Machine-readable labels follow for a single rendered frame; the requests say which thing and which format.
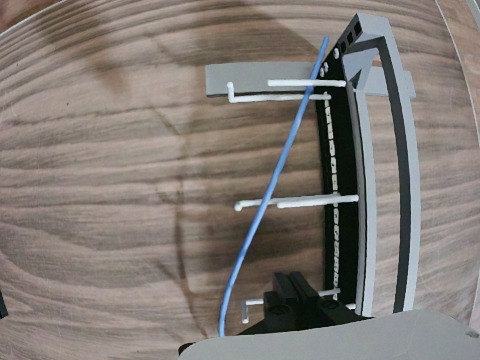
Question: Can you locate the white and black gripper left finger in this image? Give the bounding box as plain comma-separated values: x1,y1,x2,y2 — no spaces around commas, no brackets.
235,272,299,336

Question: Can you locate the dark grey metal rack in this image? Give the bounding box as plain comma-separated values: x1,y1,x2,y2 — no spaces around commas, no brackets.
205,12,421,317

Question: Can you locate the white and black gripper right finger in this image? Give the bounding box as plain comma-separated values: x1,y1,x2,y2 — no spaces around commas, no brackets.
287,271,375,331

